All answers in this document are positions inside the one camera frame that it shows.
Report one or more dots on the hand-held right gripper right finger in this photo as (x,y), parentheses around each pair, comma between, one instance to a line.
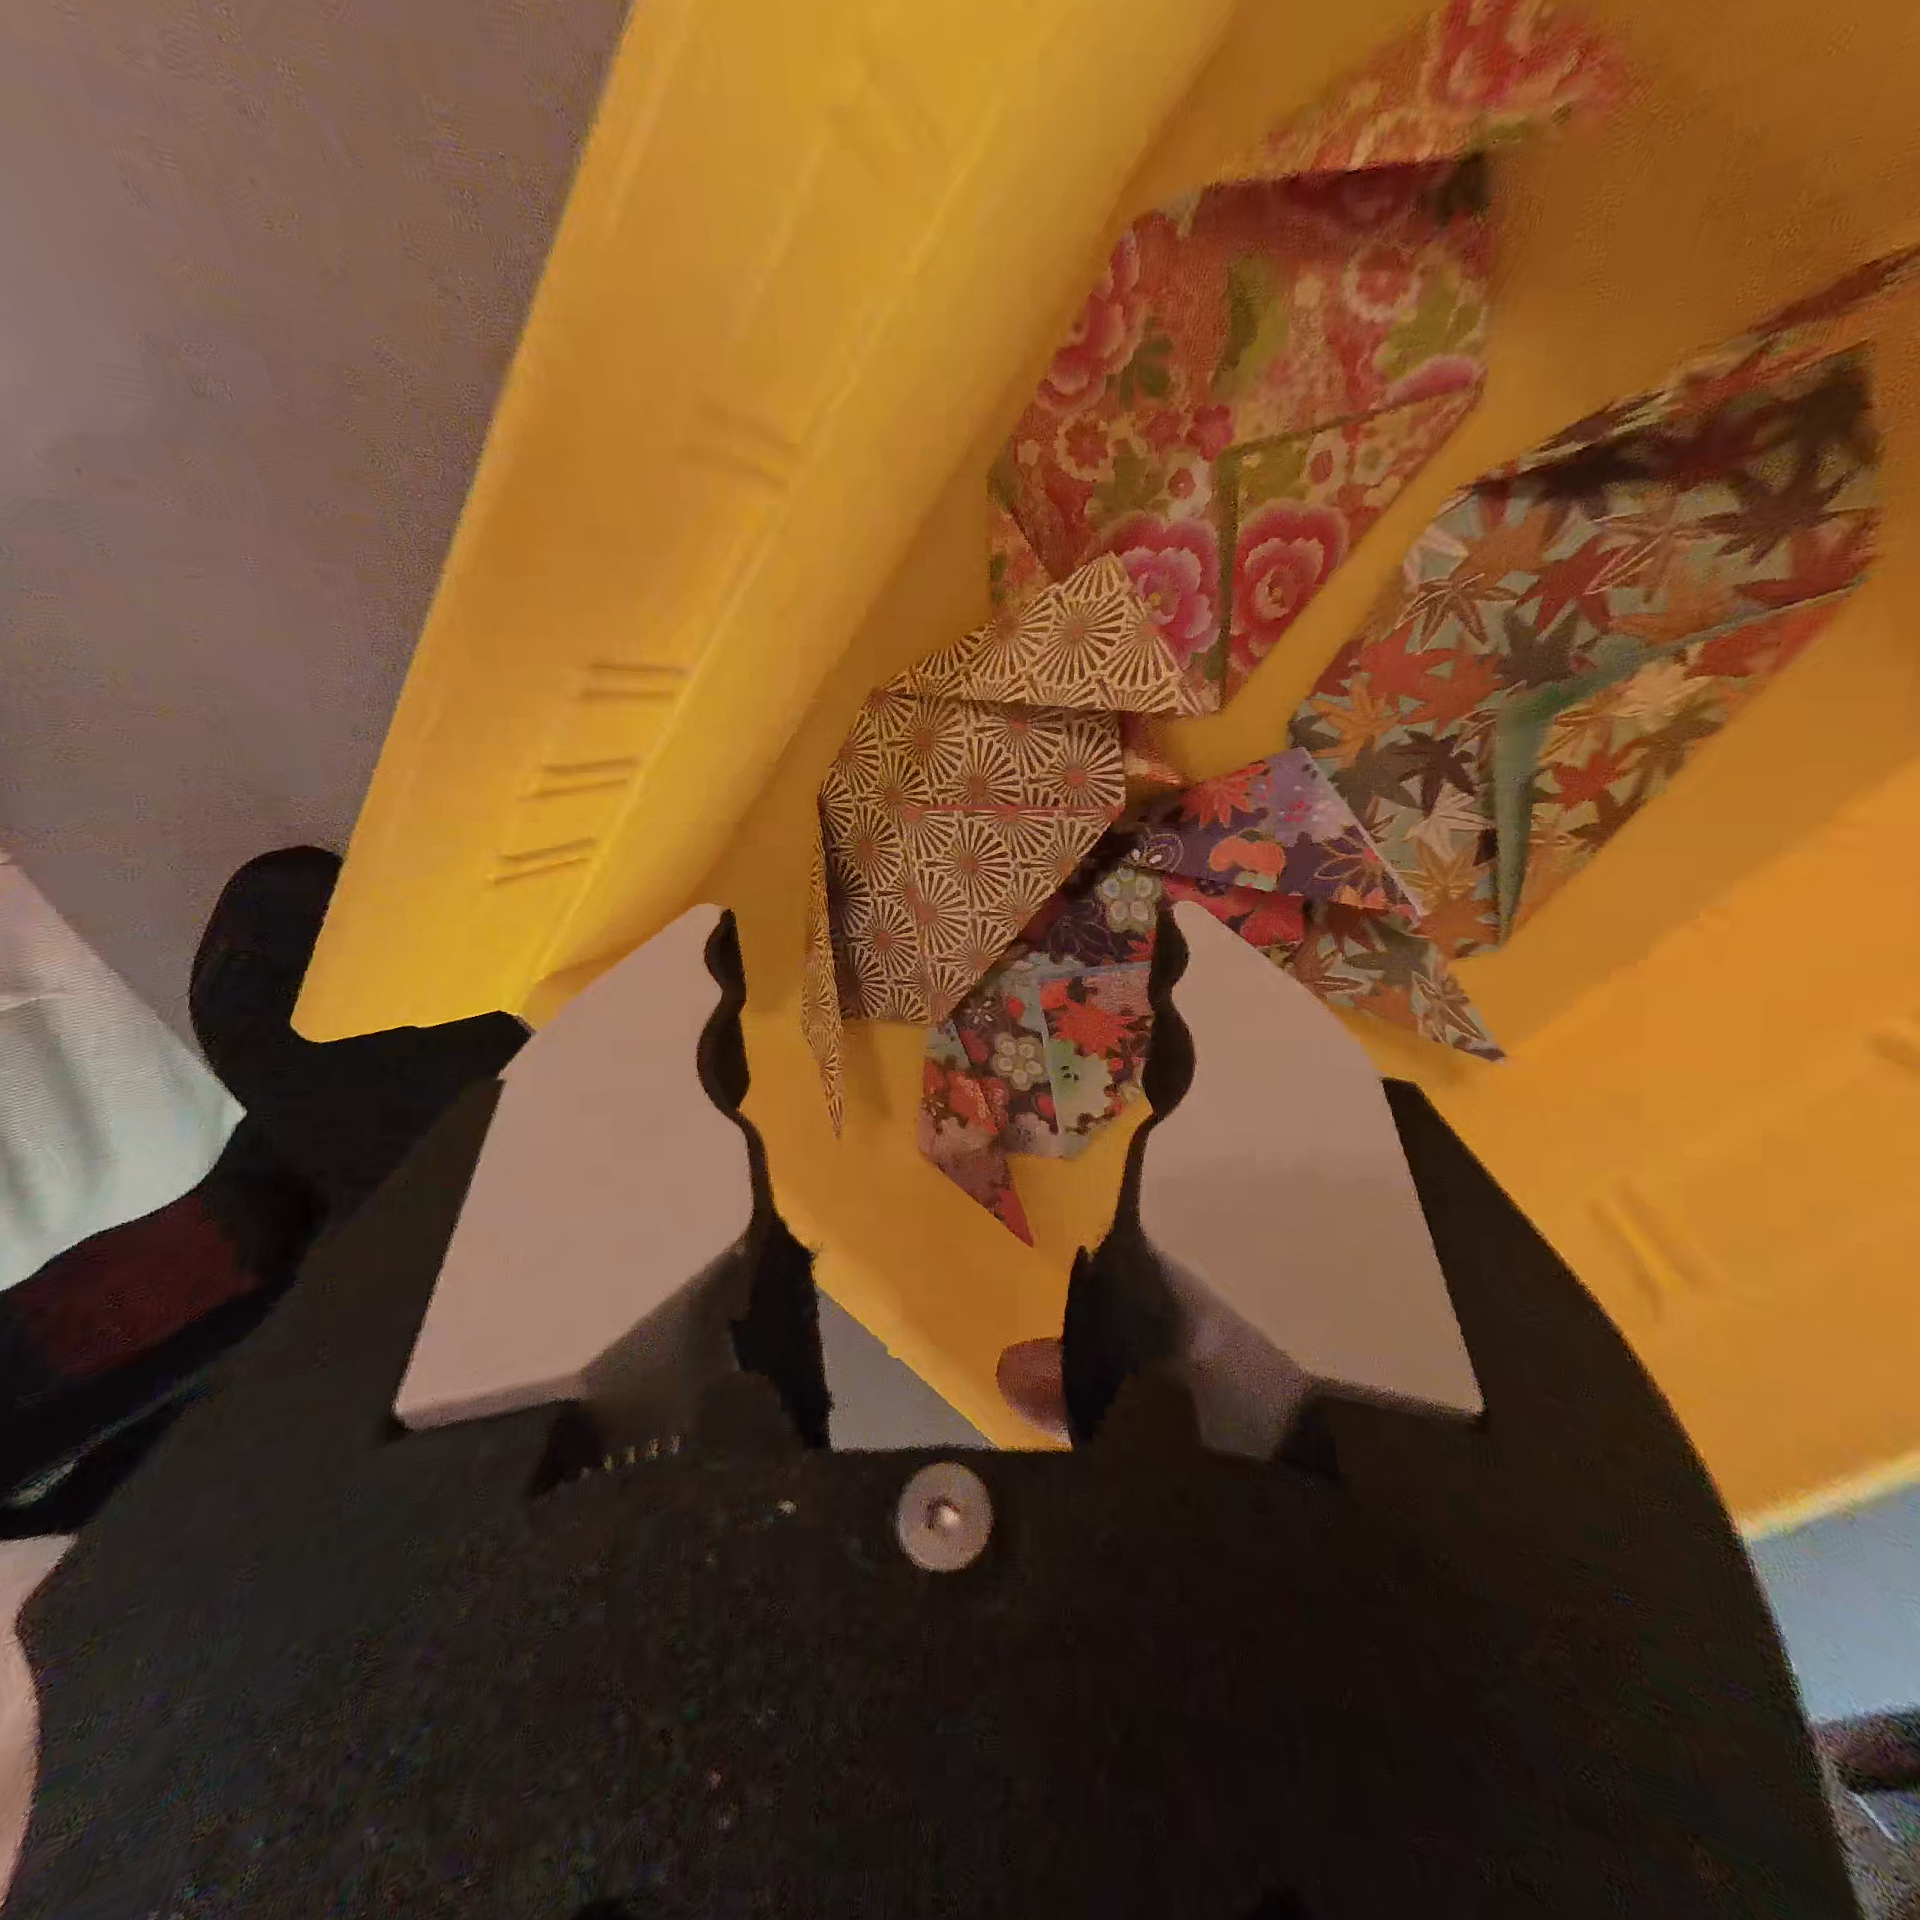
(1306,1200)

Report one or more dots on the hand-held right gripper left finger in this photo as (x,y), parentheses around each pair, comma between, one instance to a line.
(587,1200)

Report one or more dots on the dark flower origami paper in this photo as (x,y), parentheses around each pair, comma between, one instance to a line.
(1051,1051)

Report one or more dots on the brown fan pattern origami paper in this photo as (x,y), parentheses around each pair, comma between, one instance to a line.
(961,810)

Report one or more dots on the maple leaf origami paper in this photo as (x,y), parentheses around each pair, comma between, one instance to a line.
(1620,630)

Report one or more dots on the yellow box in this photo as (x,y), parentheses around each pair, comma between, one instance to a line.
(691,450)

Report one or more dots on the floral origami paper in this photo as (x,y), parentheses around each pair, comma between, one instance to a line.
(1261,391)

